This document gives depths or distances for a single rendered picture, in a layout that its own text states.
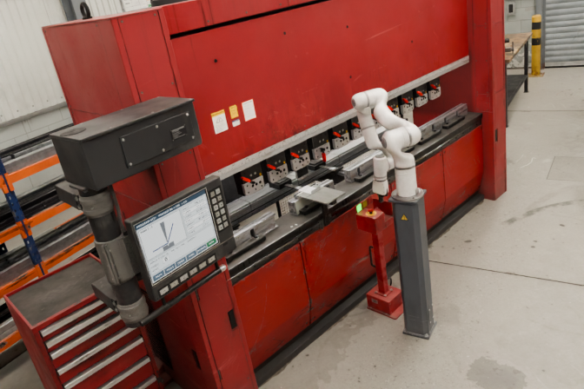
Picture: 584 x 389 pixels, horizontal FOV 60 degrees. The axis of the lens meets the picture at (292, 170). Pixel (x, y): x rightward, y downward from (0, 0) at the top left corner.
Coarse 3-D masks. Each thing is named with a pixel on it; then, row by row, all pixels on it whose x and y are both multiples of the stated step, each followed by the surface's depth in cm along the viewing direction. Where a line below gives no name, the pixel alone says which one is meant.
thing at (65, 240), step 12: (84, 216) 425; (60, 228) 413; (72, 228) 404; (84, 228) 397; (36, 240) 397; (48, 240) 397; (60, 240) 380; (72, 240) 389; (12, 252) 386; (24, 252) 381; (48, 252) 373; (0, 264) 369; (12, 264) 362; (24, 264) 358; (0, 276) 344; (12, 276) 351
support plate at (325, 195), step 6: (318, 186) 338; (318, 192) 329; (324, 192) 327; (330, 192) 326; (336, 192) 324; (342, 192) 322; (306, 198) 324; (312, 198) 322; (318, 198) 320; (324, 198) 319; (330, 198) 317; (336, 198) 317
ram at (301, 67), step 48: (336, 0) 324; (384, 0) 356; (432, 0) 397; (192, 48) 257; (240, 48) 278; (288, 48) 302; (336, 48) 331; (384, 48) 365; (432, 48) 407; (192, 96) 262; (240, 96) 283; (288, 96) 308; (336, 96) 338; (240, 144) 288; (288, 144) 314
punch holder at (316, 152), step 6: (324, 132) 335; (312, 138) 328; (318, 138) 332; (324, 138) 336; (312, 144) 330; (318, 144) 333; (324, 144) 337; (312, 150) 332; (318, 150) 333; (312, 156) 335; (318, 156) 334
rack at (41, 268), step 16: (0, 160) 337; (48, 160) 366; (0, 176) 337; (16, 176) 347; (16, 208) 348; (48, 208) 370; (64, 208) 379; (32, 224) 359; (0, 240) 340; (32, 240) 359; (80, 240) 394; (32, 256) 360; (64, 256) 381; (32, 272) 361; (0, 288) 343; (16, 288) 351; (16, 336) 354; (0, 352) 345
